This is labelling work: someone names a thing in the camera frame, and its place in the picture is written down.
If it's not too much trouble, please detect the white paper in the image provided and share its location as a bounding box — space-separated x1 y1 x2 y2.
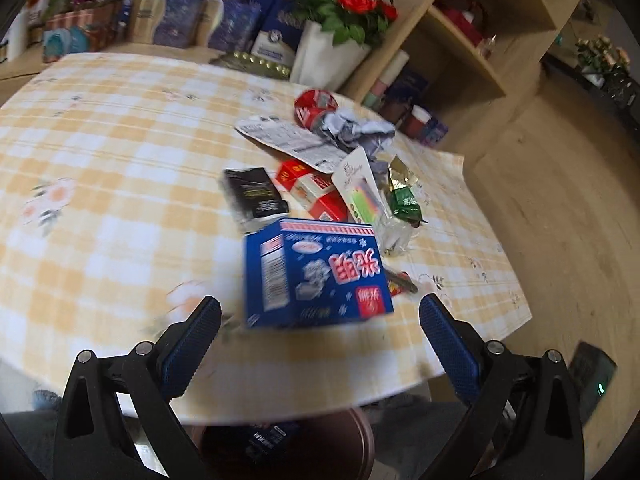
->
320 109 397 161

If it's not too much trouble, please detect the teal round tin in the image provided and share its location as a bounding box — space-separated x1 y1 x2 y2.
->
42 27 106 63

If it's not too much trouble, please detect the crushed red soda can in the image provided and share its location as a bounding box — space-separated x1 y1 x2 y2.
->
293 88 342 131

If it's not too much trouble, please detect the white card with colourful items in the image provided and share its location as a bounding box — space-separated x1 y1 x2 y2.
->
331 147 390 226

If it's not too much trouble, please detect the red cup with white rim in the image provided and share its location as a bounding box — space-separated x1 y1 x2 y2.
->
401 105 432 138

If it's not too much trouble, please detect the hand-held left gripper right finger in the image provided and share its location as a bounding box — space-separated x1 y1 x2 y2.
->
419 294 586 480

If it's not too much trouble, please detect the stack of pastel cups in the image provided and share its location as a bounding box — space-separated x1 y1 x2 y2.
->
367 50 412 108

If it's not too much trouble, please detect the green foil packet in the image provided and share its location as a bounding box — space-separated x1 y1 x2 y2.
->
387 156 430 226

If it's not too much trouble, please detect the dark blue book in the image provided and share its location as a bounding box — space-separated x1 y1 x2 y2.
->
387 67 432 111

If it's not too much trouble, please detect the wooden sideboard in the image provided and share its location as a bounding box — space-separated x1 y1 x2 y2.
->
0 42 216 81

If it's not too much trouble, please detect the red bag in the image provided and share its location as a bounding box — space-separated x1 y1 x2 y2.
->
439 0 498 56

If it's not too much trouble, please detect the black packet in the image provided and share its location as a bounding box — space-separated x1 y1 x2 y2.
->
221 166 291 235

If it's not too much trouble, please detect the white flower bouquet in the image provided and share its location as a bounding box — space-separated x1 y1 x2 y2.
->
575 35 632 86

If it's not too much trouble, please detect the small red wrapper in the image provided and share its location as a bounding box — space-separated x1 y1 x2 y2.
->
384 270 420 297

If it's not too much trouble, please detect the dark red cup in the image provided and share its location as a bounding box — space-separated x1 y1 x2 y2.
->
380 95 412 126

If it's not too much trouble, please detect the potted plant in white pot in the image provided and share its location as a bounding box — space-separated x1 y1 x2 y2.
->
281 0 407 93

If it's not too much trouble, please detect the white printed backing card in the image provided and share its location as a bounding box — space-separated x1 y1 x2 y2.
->
235 115 358 173

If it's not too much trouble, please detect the person's right leg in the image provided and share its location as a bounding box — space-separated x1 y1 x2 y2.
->
372 395 468 480

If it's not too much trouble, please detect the small blue box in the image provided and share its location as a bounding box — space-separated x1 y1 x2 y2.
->
422 117 449 147

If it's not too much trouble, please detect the wooden shelf unit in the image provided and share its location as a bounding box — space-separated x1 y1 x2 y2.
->
340 0 593 166

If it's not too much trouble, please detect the orange patterned planter basket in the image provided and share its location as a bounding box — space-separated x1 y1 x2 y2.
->
44 0 126 36

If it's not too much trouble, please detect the blue carton box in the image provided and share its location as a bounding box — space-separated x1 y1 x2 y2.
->
243 217 396 331

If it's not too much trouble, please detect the dark blue packet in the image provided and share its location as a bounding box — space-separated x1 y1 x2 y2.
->
245 422 301 463

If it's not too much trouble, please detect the person's leg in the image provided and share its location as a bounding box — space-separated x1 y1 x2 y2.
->
10 389 66 461
372 395 468 480

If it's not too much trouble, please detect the red cigarette box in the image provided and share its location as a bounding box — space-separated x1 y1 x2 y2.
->
276 159 315 193
295 172 349 222

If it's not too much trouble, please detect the clear plastic packaging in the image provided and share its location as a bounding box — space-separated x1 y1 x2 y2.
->
372 195 418 257

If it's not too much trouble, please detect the person's left leg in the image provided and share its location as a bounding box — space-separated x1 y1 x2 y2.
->
10 389 66 461

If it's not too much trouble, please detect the black stand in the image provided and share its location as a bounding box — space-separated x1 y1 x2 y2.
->
542 52 640 121

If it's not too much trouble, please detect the brown plastic trash bin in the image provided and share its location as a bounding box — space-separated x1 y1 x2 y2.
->
197 406 376 480

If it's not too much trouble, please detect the stack of blue gift boxes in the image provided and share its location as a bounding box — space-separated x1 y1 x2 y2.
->
114 0 307 67

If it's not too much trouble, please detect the gold metal tray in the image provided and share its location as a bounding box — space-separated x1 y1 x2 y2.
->
210 51 293 81

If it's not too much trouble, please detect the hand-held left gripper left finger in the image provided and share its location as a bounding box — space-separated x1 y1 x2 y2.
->
52 295 223 480

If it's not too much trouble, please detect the yellow checked floral tablecloth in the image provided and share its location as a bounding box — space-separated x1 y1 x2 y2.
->
0 52 533 426

